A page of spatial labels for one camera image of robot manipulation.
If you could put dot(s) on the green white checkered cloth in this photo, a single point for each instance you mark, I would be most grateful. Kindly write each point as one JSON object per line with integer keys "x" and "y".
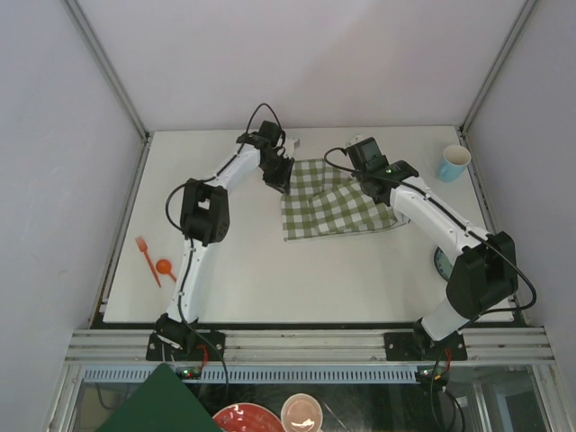
{"x": 324, "y": 201}

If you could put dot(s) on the orange plastic spoon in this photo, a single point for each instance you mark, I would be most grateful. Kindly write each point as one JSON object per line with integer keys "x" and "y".
{"x": 164, "y": 267}

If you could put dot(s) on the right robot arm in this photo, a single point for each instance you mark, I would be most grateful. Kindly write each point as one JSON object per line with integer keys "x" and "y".
{"x": 483, "y": 264}

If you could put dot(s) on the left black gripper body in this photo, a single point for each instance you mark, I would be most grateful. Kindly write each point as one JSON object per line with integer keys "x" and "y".
{"x": 276, "y": 171}

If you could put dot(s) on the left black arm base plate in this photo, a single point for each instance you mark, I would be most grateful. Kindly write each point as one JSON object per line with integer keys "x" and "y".
{"x": 158, "y": 350}

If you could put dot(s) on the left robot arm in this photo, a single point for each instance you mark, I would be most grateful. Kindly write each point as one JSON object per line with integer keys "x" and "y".
{"x": 205, "y": 222}

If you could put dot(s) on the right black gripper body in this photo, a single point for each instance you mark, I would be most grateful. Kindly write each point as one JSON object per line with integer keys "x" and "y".
{"x": 362, "y": 179}

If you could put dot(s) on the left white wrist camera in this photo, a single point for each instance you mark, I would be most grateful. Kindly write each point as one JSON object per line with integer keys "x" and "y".
{"x": 292, "y": 144}

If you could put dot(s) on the blue patterned plate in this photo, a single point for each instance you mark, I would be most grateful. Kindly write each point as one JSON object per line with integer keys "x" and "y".
{"x": 442, "y": 264}

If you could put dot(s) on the light blue mug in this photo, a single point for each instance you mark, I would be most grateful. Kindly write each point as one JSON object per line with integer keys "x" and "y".
{"x": 455, "y": 160}

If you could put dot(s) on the red plate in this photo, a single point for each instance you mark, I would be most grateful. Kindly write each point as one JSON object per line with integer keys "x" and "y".
{"x": 247, "y": 417}

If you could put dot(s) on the perforated grey cable tray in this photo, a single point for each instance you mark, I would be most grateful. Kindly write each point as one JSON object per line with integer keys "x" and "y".
{"x": 262, "y": 374}

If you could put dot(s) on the aluminium frame rail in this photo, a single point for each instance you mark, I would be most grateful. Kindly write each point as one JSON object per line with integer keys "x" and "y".
{"x": 476, "y": 346}

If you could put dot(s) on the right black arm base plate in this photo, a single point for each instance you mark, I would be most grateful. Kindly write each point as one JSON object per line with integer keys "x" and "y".
{"x": 403, "y": 346}

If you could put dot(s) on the orange plastic fork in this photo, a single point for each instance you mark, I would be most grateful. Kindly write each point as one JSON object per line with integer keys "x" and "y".
{"x": 143, "y": 248}

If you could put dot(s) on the pink bowl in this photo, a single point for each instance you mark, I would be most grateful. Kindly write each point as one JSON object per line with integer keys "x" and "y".
{"x": 301, "y": 412}

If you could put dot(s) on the green board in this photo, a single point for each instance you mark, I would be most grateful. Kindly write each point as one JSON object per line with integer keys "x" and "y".
{"x": 161, "y": 403}

